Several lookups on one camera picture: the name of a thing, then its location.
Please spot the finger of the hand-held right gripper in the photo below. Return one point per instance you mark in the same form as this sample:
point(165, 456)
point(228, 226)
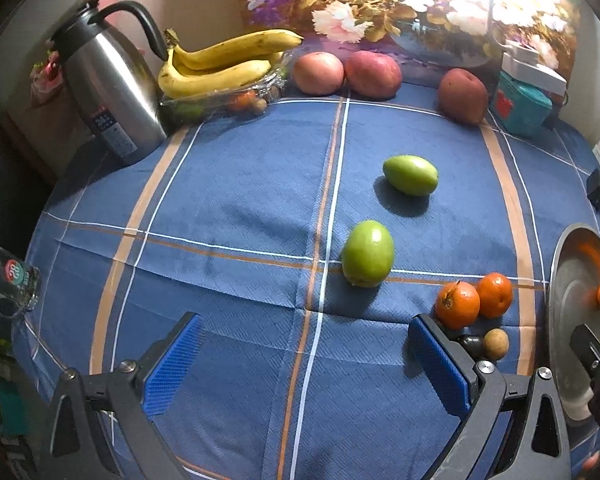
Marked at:
point(587, 352)

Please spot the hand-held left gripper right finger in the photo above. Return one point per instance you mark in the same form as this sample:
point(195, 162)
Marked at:
point(437, 365)

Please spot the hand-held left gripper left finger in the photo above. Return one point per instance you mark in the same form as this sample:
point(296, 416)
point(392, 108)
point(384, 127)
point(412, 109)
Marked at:
point(175, 365)

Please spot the stainless steel bowl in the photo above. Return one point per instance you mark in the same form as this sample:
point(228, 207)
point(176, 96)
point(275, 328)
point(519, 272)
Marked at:
point(570, 320)

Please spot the green mango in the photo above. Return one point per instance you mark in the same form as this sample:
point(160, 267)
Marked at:
point(411, 175)
point(368, 261)

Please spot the dark round fruit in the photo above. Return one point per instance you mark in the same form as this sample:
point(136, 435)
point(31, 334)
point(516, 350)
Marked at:
point(470, 344)

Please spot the black power adapter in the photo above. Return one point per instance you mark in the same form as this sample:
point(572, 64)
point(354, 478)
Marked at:
point(599, 190)

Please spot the glass mug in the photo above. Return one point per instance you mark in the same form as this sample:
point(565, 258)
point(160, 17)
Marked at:
point(15, 280)

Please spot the blue plaid tablecloth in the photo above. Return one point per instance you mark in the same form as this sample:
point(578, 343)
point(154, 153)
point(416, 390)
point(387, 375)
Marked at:
point(230, 185)

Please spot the teal box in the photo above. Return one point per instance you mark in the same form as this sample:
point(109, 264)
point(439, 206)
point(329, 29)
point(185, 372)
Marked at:
point(522, 107)

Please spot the small green fruit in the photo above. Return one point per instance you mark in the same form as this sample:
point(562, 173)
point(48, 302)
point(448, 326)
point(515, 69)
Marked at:
point(187, 110)

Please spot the clear plastic tray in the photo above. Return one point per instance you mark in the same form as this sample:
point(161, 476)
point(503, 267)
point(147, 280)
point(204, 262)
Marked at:
point(215, 100)

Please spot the red apple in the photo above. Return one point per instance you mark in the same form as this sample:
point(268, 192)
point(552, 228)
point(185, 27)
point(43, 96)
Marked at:
point(319, 73)
point(373, 74)
point(462, 96)

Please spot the small orange tangerine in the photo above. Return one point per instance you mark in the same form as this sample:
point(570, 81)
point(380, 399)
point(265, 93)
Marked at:
point(240, 101)

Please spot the white desk lamp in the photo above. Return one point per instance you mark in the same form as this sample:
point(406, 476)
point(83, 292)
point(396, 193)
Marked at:
point(535, 75)

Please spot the stainless steel kettle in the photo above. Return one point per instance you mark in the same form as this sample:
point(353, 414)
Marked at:
point(110, 90)

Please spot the pink red bag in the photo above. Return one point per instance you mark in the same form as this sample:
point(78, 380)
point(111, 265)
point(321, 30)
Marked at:
point(47, 77)

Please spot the yellow banana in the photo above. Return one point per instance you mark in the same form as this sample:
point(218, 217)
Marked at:
point(240, 45)
point(272, 58)

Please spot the floral painting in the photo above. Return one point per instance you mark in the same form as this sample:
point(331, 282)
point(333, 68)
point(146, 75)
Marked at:
point(380, 0)

